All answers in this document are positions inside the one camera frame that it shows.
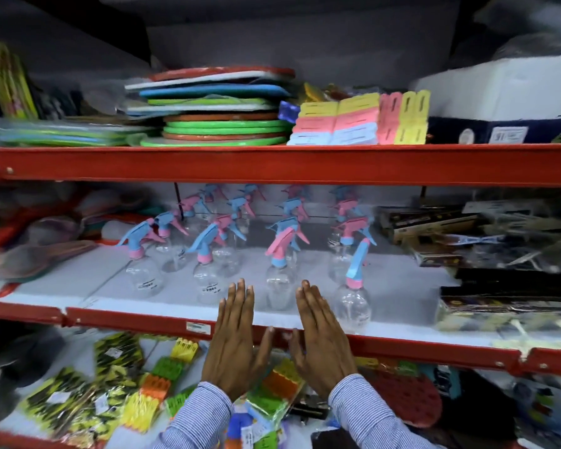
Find pile of clear packaged tools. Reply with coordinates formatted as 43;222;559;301
402;189;561;352

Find pile of flat green packets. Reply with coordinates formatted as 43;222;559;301
0;117;159;148

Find black and gold boxes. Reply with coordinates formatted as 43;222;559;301
378;205;478;245

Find white cardboard box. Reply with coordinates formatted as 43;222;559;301
409;53;561;123

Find person's left hand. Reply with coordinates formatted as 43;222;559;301
201;278;275;402

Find long red metal shelf rail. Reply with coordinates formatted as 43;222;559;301
0;144;561;189

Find person's right hand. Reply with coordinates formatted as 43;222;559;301
287;279;359;401

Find bundle of yellow packets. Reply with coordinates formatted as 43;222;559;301
0;41;39;120

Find clear plastic bags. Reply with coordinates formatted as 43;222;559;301
449;0;561;62

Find row of colourful peg packs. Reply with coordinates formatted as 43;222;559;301
120;337;201;434

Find bag of colourful pegs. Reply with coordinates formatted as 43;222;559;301
236;357;306;433

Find small blue packet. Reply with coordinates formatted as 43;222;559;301
278;100;301;125

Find person's right forearm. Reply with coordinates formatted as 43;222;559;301
328;374;438;449

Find dark blue box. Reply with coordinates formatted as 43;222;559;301
427;116;561;146

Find dark bag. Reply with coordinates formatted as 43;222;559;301
0;319;67;428

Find person's left forearm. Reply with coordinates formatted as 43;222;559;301
152;381;235;449

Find red round dotted mat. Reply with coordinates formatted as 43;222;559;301
364;368;443;429

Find pile of yellow black packets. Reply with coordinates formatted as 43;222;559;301
20;331;146;447

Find stack of pastel clip packs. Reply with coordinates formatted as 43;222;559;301
287;89;432;146

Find stack of colourful round mats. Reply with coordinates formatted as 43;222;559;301
123;65;296;148

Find group of clear spray bottles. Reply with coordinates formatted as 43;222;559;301
117;184;379;335

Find pile of wrapped red utensils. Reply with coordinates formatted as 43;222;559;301
0;187;156;299

